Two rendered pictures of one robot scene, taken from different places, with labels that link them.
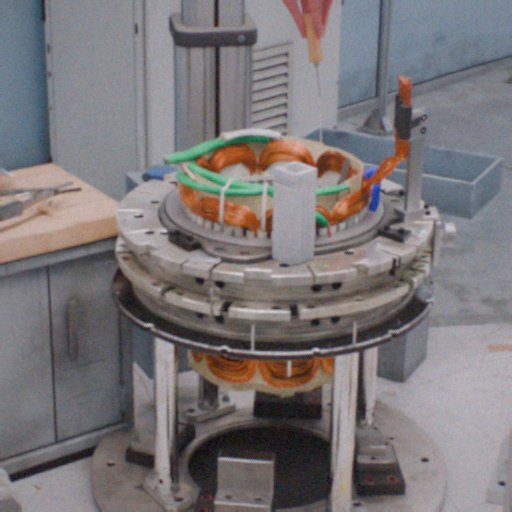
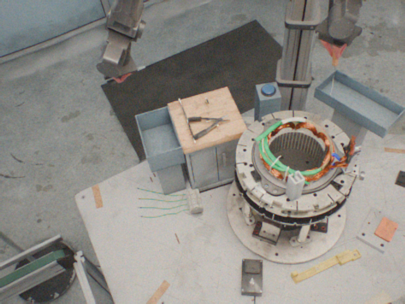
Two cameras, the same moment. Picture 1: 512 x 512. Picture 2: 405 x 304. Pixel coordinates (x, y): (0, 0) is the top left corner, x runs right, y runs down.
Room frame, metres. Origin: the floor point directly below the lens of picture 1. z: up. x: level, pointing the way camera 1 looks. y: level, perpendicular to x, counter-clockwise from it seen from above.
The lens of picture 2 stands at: (0.66, -0.04, 2.00)
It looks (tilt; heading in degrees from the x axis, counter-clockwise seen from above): 56 degrees down; 25
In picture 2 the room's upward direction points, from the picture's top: 8 degrees counter-clockwise
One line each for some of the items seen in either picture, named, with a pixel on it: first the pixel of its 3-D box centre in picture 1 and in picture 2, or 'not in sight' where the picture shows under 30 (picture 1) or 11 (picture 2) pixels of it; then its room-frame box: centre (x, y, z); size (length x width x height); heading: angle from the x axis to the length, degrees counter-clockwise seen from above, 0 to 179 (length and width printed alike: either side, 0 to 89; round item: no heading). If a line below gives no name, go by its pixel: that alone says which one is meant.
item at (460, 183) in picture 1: (384, 261); (349, 126); (1.55, -0.16, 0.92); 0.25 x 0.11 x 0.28; 63
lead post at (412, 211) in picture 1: (412, 163); (351, 158); (1.26, -0.15, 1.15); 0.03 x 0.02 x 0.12; 123
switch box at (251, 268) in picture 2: not in sight; (252, 277); (1.01, 0.03, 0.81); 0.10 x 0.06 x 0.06; 13
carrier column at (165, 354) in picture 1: (166, 408); (248, 200); (1.20, 0.09, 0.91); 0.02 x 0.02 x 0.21
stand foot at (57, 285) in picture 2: not in sight; (46, 269); (0.96, 1.11, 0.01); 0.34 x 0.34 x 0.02
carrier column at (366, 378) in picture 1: (366, 349); not in sight; (1.34, -0.13, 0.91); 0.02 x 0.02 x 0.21
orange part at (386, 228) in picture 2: not in sight; (386, 229); (1.28, -0.34, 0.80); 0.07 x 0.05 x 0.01; 161
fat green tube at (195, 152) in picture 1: (215, 146); (277, 128); (1.31, 0.04, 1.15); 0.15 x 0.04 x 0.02; 131
